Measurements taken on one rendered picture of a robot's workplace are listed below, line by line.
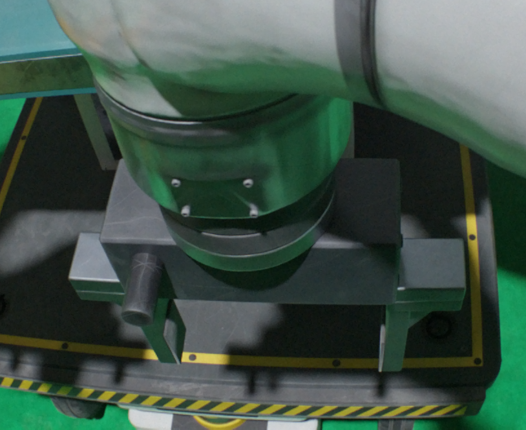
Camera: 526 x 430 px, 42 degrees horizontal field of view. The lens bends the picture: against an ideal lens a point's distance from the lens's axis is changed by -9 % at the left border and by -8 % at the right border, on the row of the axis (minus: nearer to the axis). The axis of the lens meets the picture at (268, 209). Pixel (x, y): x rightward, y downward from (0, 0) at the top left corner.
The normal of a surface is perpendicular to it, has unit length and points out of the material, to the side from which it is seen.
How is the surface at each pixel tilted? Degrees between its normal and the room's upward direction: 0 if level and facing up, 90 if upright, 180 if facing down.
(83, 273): 0
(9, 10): 0
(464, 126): 108
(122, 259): 90
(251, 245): 90
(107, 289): 90
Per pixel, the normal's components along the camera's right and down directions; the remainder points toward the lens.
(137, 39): -0.37, 0.81
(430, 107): -0.47, 0.86
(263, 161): 0.29, 0.75
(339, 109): 0.91, 0.28
